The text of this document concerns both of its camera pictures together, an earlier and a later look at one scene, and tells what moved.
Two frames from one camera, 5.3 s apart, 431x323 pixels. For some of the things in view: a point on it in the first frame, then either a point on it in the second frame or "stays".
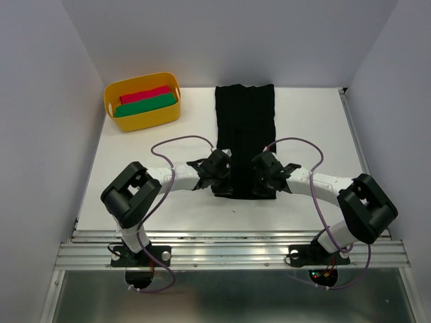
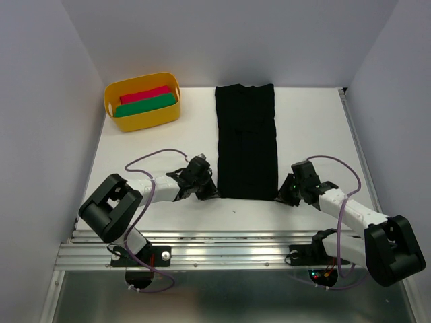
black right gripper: [258, 190] -> [283, 196]
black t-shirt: [246, 128] stays
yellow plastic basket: [147, 119] stays
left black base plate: [122, 257] stays
